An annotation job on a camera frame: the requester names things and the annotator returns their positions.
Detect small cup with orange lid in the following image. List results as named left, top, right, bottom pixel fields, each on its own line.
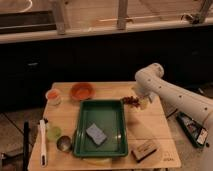
left=45, top=89, right=61, bottom=105

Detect black pole left of table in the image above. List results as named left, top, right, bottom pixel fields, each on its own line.
left=22, top=122, right=29, bottom=171

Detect small metal cup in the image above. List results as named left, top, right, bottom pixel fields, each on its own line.
left=56, top=136, right=72, bottom=152

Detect red bowl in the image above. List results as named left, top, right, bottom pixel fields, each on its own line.
left=70, top=82, right=94, bottom=101

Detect light green cup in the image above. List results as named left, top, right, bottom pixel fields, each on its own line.
left=46, top=126, right=61, bottom=141

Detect white handled brush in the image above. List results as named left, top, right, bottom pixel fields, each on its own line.
left=39, top=119, right=47, bottom=167

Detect wooden block eraser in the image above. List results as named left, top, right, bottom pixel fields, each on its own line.
left=131, top=140, right=157, bottom=162

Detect blue grey sponge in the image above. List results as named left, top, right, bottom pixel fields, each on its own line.
left=86, top=124, right=107, bottom=145

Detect green bin with items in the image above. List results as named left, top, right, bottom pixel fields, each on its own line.
left=176, top=112, right=208, bottom=148

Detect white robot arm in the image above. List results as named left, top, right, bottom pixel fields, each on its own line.
left=133, top=63, right=213, bottom=171

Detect dark red grape bunch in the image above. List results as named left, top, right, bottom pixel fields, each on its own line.
left=122, top=96, right=140, bottom=107

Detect green plastic tray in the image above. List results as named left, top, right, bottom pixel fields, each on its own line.
left=73, top=100, right=128, bottom=158

